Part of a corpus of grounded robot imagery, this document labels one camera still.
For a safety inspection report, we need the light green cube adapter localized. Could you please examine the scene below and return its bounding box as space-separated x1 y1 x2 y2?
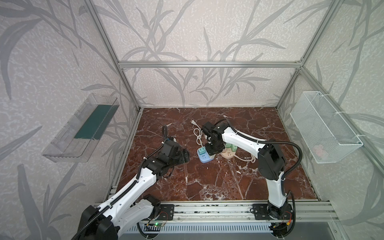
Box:
231 145 238 152

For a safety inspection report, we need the teal cube adapter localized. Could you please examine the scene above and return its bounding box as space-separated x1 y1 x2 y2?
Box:
198 147 207 155

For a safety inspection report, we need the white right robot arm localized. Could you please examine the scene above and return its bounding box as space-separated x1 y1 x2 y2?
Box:
202 119 302 220

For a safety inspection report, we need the pink round power strip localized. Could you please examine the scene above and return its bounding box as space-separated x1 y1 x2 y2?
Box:
221 149 236 159

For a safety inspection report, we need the blue square power strip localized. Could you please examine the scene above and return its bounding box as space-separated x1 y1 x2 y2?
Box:
197 150 216 164

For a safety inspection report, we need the white cable of blue strip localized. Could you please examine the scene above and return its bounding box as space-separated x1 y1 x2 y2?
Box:
193 125 204 148

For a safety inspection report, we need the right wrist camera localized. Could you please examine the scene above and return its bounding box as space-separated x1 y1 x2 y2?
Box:
202 122 216 137

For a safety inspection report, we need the white cable of pink strip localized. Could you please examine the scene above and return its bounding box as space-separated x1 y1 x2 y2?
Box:
234 153 257 164

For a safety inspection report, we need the clear plastic wall tray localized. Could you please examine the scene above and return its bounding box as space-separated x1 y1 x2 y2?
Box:
42 94 120 163

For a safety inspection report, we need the white wire mesh basket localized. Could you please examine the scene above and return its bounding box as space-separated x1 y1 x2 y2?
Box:
290 91 364 164

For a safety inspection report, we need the aluminium front rail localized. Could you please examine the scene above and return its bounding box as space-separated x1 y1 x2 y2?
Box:
143 200 339 225

